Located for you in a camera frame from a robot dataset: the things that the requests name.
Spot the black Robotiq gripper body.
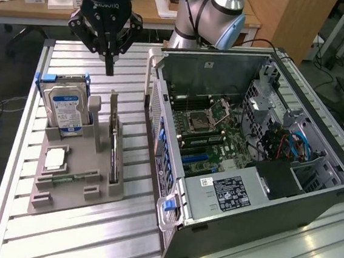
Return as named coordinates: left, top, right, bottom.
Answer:
left=72, top=0, right=134, bottom=59

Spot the graphics card with metal bracket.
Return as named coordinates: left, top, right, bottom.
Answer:
left=100, top=88, right=128, bottom=186

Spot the white paper stack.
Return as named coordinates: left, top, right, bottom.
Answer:
left=153, top=0, right=181, bottom=20

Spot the wooden desk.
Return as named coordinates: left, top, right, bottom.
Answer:
left=0, top=0, right=265, bottom=50

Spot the blue disk caddy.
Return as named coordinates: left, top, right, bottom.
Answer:
left=32, top=67, right=93, bottom=127

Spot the hard disk with blue label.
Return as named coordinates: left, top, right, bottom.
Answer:
left=39, top=84, right=90, bottom=136

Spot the CPU socket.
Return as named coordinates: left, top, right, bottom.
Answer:
left=186, top=109, right=215, bottom=134

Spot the metal socket cover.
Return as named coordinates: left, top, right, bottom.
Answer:
left=207, top=95, right=235, bottom=124

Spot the installed RAM stick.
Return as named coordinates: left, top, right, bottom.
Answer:
left=180, top=131, right=224, bottom=148

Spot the silver CPU chip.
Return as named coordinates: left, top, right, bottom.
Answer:
left=43, top=146, right=68, bottom=172

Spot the perforated metal drive cage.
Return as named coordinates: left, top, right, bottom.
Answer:
left=239, top=78, right=287, bottom=148

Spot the blue expansion slot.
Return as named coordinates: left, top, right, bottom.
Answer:
left=181, top=152, right=209, bottom=167

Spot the green RAM stick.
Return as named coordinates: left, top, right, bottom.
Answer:
left=50, top=170, right=78, bottom=185

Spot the green motherboard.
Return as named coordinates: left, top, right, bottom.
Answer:
left=161, top=86, right=255, bottom=185

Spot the wooden cabinet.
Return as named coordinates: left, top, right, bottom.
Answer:
left=251, top=0, right=340, bottom=68

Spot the silver chipset heatsink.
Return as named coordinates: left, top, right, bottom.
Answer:
left=218, top=158, right=240, bottom=173

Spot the blue case release latch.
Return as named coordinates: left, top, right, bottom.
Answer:
left=162, top=197, right=178, bottom=213

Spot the grey power supply unit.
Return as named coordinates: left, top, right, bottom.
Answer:
left=179, top=161, right=272, bottom=229

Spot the black drive housing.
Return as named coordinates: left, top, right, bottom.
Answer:
left=251, top=159, right=307, bottom=204

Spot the open grey PC case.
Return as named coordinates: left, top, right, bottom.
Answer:
left=128, top=35, right=344, bottom=258

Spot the grey disk bay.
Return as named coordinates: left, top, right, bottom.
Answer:
left=287, top=152, right=344, bottom=198

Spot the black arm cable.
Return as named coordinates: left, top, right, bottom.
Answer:
left=235, top=35, right=295, bottom=63

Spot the thin red wire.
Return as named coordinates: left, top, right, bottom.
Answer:
left=275, top=132, right=289, bottom=160

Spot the blue SATA wire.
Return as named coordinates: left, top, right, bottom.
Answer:
left=288, top=130, right=314, bottom=163

